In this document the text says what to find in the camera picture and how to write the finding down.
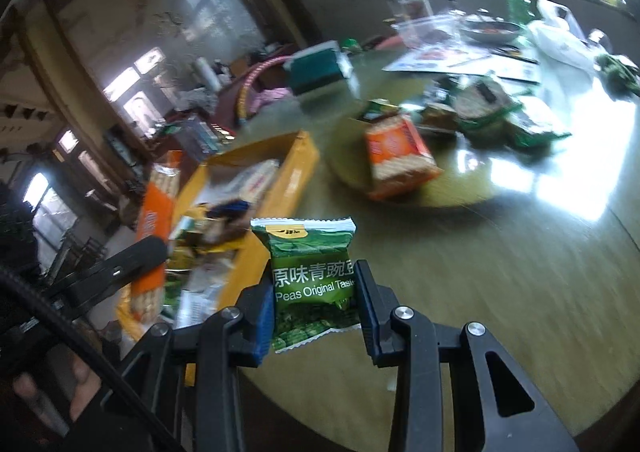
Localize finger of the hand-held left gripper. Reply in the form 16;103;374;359
40;236;169;322

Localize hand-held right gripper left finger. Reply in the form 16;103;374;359
102;277;278;452

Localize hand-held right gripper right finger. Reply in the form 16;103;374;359
354;259;578;452

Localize yellow green snack packet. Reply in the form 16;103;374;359
167;215;211;274

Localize orange cracker packet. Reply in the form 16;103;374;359
364;113;444;201
129;165;182;324

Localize green pea snack packet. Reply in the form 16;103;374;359
250;216;362;354

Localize yellow cardboard box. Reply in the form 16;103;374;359
116;129;321;385

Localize green round cracker packet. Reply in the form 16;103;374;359
504;100;572;149
452;77;522;134

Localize person's left hand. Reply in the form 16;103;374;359
12;356;171;452

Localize round glass turntable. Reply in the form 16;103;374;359
327;52;640;213

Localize white thermos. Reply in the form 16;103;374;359
195;57;221;90

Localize small green snack packet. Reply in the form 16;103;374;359
362;99;401;122

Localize brown snack packet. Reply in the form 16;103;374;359
421;102;459;134

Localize pink cloth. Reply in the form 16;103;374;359
249;87;292;114

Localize teal box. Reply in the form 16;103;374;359
284;45;355;94

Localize printed placemat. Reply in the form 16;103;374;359
381;46;495;74

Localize clear plastic container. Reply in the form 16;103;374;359
391;14;462;52

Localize metal bowl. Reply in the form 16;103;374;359
459;20;524;44

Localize white plastic bag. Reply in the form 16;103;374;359
529;0;597;72

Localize green leafy vegetable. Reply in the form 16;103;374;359
596;54;640;94

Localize black cable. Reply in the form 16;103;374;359
0;265;183;452

